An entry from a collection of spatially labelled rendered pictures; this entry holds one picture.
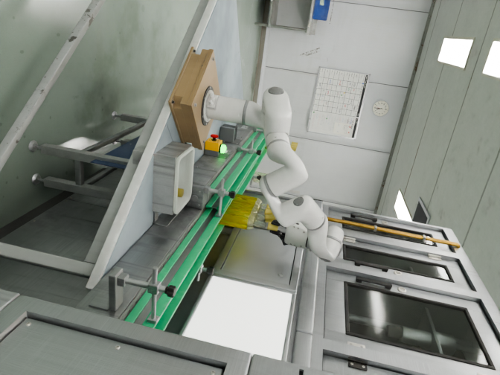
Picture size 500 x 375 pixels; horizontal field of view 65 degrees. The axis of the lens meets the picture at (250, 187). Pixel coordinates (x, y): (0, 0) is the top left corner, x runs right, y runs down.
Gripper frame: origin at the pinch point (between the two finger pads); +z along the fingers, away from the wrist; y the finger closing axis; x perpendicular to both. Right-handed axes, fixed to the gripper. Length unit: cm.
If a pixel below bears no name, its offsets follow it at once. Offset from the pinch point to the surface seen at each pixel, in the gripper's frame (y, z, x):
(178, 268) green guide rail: 5, 12, 53
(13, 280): -14, 69, 72
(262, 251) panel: -12.4, 3.6, 2.1
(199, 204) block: 8.5, 27.9, 18.2
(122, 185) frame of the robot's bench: 23, 41, 48
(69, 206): -15, 100, 21
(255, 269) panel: -12.2, 0.0, 16.6
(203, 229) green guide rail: 4.3, 19.5, 27.4
